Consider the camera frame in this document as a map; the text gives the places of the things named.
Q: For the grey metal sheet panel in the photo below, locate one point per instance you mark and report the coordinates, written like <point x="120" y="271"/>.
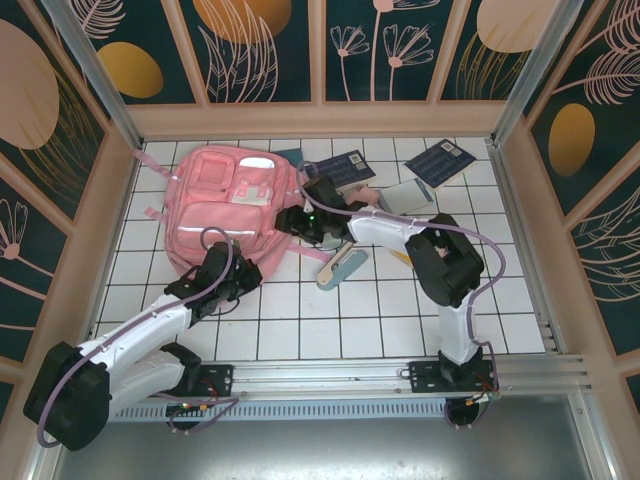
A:
<point x="325" y="450"/>

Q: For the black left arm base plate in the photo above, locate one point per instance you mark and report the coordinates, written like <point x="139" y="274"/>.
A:
<point x="220" y="377"/>

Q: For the teal beige stapler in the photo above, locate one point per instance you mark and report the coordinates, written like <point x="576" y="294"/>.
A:
<point x="340" y="267"/>

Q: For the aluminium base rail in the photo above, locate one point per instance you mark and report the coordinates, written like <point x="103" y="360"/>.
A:
<point x="325" y="375"/>

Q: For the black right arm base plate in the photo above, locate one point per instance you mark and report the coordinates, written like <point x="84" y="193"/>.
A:
<point x="425" y="377"/>

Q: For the yellow pencil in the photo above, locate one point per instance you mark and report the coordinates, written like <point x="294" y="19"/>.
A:
<point x="401" y="256"/>

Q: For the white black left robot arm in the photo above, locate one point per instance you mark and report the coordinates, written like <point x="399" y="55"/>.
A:
<point x="140" y="330"/>

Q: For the aluminium frame post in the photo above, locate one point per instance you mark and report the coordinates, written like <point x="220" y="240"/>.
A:
<point x="95" y="75"/>
<point x="540" y="65"/>

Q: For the dark blue printed book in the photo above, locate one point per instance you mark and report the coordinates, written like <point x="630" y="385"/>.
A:
<point x="345" y="170"/>
<point x="440" y="162"/>

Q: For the grid paper notebook grey spine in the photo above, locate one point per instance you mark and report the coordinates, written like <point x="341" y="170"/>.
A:
<point x="405" y="197"/>

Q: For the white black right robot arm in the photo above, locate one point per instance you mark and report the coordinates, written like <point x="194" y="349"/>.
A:
<point x="385" y="227"/>

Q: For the aluminium side rail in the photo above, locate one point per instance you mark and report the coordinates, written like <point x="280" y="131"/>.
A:
<point x="525" y="250"/>

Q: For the small teal notebook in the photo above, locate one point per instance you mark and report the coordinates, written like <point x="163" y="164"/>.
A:
<point x="290" y="155"/>

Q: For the pink student backpack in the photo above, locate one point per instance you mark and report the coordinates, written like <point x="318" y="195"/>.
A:
<point x="215" y="200"/>

